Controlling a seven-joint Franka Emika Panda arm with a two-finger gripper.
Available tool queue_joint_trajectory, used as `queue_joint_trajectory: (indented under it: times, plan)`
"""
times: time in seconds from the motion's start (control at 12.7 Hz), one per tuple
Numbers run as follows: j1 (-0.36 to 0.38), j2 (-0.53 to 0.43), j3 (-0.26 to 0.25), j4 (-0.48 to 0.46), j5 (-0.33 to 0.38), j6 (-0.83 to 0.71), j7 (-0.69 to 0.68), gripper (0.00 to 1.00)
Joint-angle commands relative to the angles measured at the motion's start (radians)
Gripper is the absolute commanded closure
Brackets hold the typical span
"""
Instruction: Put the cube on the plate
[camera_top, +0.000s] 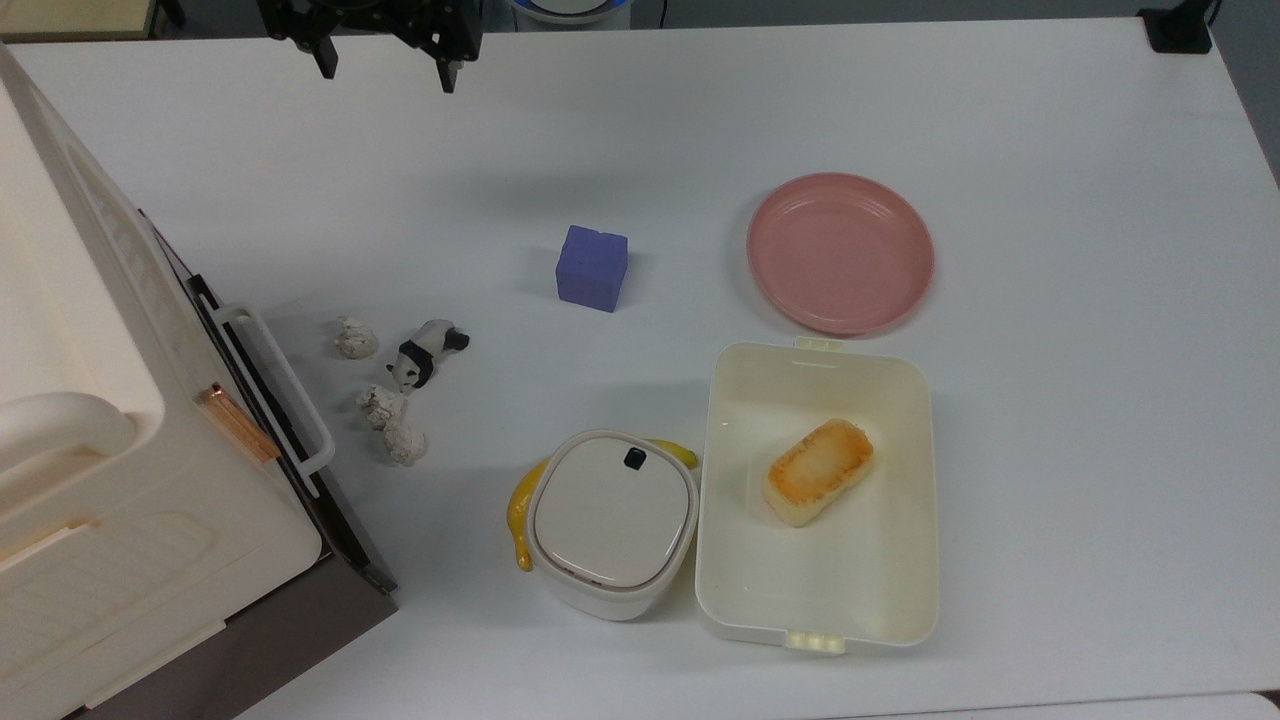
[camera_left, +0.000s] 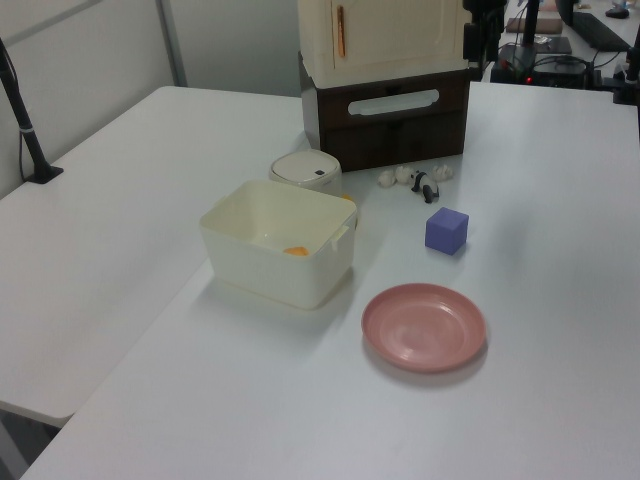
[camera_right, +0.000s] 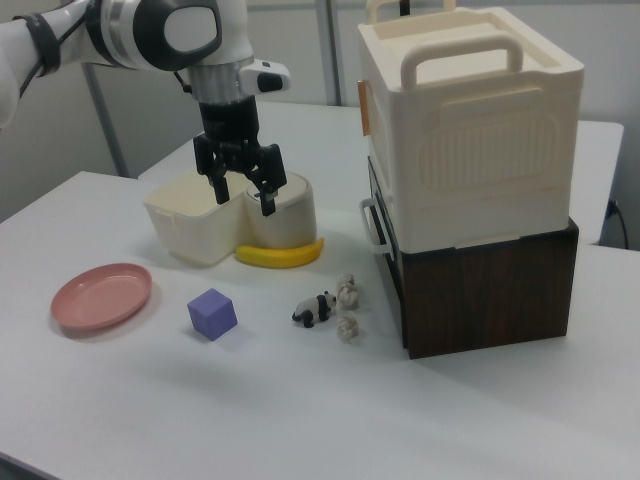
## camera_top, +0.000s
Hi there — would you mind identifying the pink round plate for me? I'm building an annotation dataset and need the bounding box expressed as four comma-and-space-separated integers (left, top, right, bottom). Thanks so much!
746, 172, 936, 336

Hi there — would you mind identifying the yellow banana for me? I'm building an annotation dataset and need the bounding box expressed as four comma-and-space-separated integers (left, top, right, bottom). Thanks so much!
506, 438, 700, 573

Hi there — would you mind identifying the white and blue round object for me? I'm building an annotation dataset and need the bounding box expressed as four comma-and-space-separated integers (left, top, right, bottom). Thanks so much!
510, 0, 633, 26

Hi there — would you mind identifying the white crumpled lump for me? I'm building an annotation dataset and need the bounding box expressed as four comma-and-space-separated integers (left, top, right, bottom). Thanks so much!
333, 316, 380, 361
356, 385, 409, 431
383, 420, 429, 467

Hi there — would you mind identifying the cream plastic lunch box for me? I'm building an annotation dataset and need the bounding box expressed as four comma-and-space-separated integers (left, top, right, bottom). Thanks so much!
694, 337, 940, 656

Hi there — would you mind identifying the black clamp mount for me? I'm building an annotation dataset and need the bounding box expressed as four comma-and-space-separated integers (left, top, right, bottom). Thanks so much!
1138, 0, 1223, 55

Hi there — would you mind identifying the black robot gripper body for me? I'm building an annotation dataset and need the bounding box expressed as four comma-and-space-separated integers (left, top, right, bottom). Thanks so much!
257, 0, 485, 61

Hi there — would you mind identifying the blue cube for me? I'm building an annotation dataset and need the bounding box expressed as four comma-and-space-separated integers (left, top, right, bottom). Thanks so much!
555, 224, 630, 314

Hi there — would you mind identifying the black and white panda toy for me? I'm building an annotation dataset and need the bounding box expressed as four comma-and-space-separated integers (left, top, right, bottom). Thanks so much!
387, 319, 471, 395

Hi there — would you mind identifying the toasted bread piece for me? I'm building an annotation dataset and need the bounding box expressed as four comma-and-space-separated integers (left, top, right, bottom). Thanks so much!
763, 418, 876, 529

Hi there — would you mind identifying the white square lidded container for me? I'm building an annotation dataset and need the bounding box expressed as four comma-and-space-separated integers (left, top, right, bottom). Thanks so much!
526, 429, 700, 623

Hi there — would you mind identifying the cream toy oven appliance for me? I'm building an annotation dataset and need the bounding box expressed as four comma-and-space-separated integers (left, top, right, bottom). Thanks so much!
0, 45, 399, 720

